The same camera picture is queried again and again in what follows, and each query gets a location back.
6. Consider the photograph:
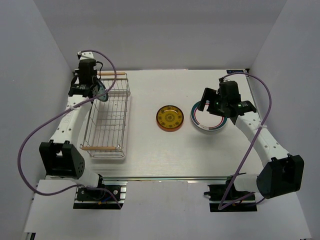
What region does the dark green small plate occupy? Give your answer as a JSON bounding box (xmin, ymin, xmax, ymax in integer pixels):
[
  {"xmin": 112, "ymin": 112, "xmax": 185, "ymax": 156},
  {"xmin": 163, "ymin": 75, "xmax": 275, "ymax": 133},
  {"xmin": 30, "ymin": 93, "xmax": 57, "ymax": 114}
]
[{"xmin": 97, "ymin": 79, "xmax": 109, "ymax": 102}]

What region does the white plate with red characters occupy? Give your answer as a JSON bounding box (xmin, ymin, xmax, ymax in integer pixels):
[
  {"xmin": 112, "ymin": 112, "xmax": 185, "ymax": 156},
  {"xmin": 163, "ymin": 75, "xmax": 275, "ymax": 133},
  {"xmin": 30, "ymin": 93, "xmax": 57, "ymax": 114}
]
[{"xmin": 190, "ymin": 101, "xmax": 228, "ymax": 135}]

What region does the yellow patterned dark plate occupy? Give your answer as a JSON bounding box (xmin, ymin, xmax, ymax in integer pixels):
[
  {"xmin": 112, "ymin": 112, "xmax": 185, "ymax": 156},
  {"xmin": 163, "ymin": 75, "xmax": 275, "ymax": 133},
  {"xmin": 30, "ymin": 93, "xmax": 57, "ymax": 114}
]
[{"xmin": 155, "ymin": 105, "xmax": 184, "ymax": 122}]

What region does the orange plastic plate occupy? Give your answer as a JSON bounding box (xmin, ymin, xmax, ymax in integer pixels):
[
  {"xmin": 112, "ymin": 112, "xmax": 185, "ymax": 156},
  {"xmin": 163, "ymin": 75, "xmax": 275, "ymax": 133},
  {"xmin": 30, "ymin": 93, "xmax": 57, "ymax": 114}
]
[{"xmin": 156, "ymin": 118, "xmax": 184, "ymax": 132}]

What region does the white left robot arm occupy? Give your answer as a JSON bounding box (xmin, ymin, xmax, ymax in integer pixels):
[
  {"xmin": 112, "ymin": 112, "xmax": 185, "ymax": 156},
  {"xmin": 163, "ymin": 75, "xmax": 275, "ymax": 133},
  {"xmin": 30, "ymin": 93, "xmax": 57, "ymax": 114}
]
[{"xmin": 39, "ymin": 51, "xmax": 106, "ymax": 200}]

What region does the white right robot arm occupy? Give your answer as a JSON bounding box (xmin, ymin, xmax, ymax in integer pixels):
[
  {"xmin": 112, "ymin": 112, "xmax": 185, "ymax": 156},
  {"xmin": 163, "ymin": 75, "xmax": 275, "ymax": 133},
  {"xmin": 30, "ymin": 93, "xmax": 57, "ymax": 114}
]
[{"xmin": 197, "ymin": 77, "xmax": 305, "ymax": 200}]

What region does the blue table label right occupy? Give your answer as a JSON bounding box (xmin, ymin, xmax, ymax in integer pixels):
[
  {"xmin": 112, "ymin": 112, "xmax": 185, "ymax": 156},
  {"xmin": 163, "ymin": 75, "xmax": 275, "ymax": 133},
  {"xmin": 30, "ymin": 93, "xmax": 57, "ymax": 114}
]
[{"xmin": 226, "ymin": 69, "xmax": 244, "ymax": 74}]

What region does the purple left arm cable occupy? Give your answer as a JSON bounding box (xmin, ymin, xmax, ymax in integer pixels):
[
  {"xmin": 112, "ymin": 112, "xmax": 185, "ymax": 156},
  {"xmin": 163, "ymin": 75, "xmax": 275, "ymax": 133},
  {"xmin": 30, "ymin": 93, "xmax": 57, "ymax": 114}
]
[{"xmin": 16, "ymin": 49, "xmax": 122, "ymax": 210}]

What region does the metal wire dish rack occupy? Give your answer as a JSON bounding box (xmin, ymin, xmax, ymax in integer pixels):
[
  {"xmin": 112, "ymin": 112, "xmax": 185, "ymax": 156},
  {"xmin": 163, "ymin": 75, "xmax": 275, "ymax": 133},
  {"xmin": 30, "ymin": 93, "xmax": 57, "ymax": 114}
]
[{"xmin": 79, "ymin": 71, "xmax": 131, "ymax": 159}]

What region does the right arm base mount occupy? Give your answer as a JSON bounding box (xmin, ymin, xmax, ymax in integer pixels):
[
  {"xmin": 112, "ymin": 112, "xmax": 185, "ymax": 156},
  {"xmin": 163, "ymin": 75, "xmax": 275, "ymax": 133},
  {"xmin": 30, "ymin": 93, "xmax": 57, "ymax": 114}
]
[{"xmin": 203, "ymin": 184, "xmax": 257, "ymax": 213}]

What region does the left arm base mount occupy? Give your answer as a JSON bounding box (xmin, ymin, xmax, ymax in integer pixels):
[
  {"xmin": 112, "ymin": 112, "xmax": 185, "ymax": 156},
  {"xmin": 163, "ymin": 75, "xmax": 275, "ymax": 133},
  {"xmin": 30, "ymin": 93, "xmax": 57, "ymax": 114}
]
[{"xmin": 73, "ymin": 179, "xmax": 128, "ymax": 210}]

